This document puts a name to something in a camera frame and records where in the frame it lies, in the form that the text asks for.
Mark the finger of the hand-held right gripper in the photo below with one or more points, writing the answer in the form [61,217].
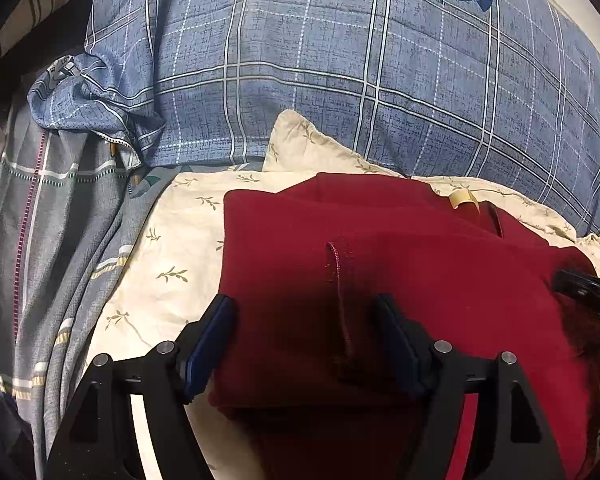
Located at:
[587,292]

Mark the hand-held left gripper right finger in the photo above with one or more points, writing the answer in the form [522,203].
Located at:
[399,342]

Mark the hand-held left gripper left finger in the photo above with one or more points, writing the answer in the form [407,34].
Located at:
[207,340]

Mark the dark red garment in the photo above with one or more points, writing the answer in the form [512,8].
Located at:
[430,270]

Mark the cream leaf-print pillow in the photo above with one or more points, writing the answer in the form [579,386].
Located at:
[175,260]

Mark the grey plaid bedsheet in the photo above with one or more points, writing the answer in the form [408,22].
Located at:
[45,240]

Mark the blue plaid quilt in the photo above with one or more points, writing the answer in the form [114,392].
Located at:
[305,70]

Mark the striped floral cushion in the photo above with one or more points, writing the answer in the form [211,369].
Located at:
[35,0]

